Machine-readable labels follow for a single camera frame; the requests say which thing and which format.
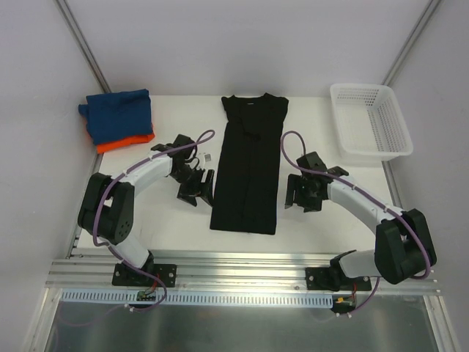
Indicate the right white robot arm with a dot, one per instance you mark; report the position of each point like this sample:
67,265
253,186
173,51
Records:
403,246

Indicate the white slotted cable duct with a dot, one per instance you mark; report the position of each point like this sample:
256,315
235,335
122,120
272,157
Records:
194,298

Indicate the black t shirt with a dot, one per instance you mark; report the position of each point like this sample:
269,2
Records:
246,188

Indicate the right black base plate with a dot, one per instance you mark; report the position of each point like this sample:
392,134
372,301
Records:
332,279

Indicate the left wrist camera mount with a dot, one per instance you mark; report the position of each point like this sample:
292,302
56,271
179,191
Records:
202,159

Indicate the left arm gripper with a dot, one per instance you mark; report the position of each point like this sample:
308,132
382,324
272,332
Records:
198,187

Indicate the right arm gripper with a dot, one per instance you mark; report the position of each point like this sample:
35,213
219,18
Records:
302,191

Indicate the folded blue t shirt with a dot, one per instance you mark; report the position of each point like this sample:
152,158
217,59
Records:
112,117

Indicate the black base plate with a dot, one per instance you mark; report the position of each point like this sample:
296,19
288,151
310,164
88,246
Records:
332,279
123,275

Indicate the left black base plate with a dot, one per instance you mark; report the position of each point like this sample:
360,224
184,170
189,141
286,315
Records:
123,275

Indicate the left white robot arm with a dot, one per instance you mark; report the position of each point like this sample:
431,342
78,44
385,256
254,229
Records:
107,209

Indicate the white perforated plastic basket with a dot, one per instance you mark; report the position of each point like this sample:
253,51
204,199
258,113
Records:
369,123

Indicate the folded orange t shirt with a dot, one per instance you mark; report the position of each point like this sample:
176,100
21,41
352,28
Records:
127,141

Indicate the aluminium frame rail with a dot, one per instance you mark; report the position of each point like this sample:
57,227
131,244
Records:
205,271

